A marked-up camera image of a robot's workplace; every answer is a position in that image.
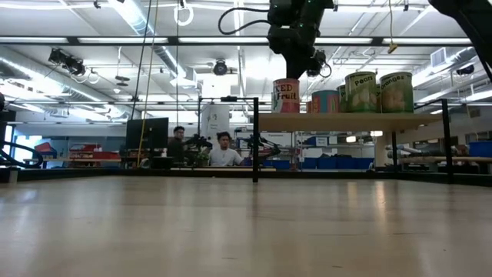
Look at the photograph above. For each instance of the wooden shelf with black frame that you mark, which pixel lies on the wooden shelf with black frame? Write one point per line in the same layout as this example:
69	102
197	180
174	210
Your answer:
255	134

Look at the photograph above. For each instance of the row of blue bins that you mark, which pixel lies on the row of blue bins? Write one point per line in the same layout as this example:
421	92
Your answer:
346	163

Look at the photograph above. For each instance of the background black robot arm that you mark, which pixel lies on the background black robot arm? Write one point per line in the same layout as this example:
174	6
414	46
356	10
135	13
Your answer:
198	141
265	146

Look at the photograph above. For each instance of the pink white mixed fruit can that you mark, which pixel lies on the pink white mixed fruit can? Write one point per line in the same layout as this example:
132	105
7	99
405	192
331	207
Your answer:
286	98

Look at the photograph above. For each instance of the black background rack frame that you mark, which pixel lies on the black background rack frame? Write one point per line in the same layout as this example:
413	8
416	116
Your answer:
227	99

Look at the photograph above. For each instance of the blue storage bin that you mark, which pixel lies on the blue storage bin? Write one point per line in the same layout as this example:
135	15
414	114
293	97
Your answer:
479	149

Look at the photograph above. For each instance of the white cylindrical tank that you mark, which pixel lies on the white cylindrical tank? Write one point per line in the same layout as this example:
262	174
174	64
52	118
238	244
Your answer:
215	119

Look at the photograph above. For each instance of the green pears can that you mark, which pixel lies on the green pears can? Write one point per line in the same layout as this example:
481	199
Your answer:
361	96

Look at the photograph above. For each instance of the person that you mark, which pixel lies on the person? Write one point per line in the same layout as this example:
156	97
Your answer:
227	157
177	146

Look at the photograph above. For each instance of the black overhead frame beam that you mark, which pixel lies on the black overhead frame beam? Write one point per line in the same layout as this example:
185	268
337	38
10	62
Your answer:
173	40

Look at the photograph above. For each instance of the background wooden workbench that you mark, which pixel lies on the background wooden workbench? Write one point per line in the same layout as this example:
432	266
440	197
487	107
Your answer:
442	159

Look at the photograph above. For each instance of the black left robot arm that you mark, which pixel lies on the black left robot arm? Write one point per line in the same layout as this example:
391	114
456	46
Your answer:
2	103

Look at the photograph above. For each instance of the red storage crates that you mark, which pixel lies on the red storage crates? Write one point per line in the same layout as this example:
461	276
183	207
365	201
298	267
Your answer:
96	154

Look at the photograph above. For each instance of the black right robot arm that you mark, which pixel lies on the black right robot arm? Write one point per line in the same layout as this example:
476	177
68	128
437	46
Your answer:
473	23

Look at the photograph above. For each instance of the black ceiling camera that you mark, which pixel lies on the black ceiling camera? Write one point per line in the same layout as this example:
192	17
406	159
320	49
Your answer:
322	64
69	63
220	68

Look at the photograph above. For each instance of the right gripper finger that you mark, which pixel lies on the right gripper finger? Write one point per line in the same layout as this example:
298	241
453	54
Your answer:
296	67

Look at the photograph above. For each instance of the silver ceiling air duct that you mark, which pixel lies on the silver ceiling air duct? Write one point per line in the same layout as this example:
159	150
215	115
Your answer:
134	21

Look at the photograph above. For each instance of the small teal pink can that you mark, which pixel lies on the small teal pink can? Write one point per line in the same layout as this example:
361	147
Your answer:
324	103

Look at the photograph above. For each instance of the black table frame rails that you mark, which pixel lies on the black table frame rails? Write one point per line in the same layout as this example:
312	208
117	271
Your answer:
115	174

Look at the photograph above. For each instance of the green oranges can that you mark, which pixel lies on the green oranges can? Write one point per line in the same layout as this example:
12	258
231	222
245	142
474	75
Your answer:
341	100
396	96

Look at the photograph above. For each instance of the black monitor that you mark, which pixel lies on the black monitor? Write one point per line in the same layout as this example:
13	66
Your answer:
148	132

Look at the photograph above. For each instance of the wooden shelf board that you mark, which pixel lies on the wooden shelf board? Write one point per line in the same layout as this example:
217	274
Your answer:
326	122

